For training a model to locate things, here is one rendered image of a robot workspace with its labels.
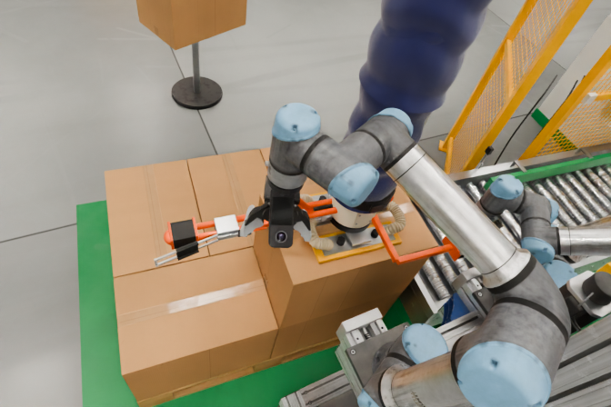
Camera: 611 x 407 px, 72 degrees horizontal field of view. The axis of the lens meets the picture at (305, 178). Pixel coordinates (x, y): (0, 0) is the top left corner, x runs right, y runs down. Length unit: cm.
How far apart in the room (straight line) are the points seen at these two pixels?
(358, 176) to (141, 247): 148
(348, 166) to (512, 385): 38
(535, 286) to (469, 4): 55
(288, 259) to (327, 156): 87
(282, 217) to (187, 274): 115
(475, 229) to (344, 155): 26
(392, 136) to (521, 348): 37
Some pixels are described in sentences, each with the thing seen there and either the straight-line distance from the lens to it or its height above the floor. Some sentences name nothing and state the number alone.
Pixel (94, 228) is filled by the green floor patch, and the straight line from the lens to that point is 277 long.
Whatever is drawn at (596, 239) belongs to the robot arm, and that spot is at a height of 147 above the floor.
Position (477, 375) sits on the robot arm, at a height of 163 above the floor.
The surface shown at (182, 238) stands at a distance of 134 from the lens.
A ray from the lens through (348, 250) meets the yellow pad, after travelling 153.
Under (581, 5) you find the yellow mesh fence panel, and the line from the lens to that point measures 223.
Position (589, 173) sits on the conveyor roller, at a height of 54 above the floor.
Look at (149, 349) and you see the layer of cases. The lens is 180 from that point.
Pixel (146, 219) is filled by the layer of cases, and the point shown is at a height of 54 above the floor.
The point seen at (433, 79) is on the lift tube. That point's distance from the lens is 103.
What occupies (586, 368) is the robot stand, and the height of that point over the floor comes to 150.
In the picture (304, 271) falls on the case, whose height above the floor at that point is 94.
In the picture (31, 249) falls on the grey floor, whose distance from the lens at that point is 280.
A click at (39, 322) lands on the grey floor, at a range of 256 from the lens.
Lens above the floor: 223
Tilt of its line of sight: 49 degrees down
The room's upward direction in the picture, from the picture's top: 14 degrees clockwise
